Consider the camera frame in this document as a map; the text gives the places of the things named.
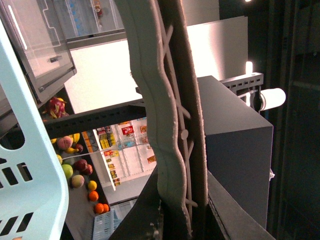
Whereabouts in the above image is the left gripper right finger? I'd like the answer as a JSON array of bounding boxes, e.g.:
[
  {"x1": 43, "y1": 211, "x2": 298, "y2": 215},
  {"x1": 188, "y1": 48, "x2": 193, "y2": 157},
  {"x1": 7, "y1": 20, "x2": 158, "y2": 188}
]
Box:
[{"x1": 207, "y1": 172, "x2": 274, "y2": 240}]

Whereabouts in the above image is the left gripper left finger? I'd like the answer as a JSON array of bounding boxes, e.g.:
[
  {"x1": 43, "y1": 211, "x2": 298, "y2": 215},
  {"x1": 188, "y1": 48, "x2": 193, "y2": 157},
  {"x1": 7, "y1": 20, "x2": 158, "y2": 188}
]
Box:
[{"x1": 110, "y1": 168, "x2": 164, "y2": 240}]

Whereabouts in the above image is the light teal shopping basket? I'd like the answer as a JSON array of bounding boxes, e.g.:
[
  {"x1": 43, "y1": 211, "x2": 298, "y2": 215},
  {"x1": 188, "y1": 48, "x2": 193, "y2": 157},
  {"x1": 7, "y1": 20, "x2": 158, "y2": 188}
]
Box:
[{"x1": 0, "y1": 27, "x2": 69, "y2": 240}]

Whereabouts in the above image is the black metal shelf rack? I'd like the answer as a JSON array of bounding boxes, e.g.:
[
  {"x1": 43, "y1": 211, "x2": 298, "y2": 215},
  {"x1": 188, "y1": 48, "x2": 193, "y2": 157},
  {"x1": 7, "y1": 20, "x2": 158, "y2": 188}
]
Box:
[{"x1": 42, "y1": 72, "x2": 276, "y2": 240}]

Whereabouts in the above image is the white sauce shelf unit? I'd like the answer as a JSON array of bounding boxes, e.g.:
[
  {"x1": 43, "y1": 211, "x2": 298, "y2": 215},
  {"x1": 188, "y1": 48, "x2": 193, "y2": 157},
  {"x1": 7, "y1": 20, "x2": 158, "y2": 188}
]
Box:
[{"x1": 81, "y1": 117, "x2": 157, "y2": 191}]

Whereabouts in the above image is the small blue basket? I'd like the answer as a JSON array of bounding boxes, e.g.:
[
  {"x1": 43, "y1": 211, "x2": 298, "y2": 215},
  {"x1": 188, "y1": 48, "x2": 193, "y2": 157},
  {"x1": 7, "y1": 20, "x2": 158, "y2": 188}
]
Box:
[{"x1": 92, "y1": 209, "x2": 122, "y2": 240}]

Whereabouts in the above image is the pink dragon fruit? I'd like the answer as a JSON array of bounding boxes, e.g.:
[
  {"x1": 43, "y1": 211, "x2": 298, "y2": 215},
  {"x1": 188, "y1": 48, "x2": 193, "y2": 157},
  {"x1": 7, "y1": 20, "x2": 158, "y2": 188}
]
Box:
[{"x1": 42, "y1": 96, "x2": 69, "y2": 119}]

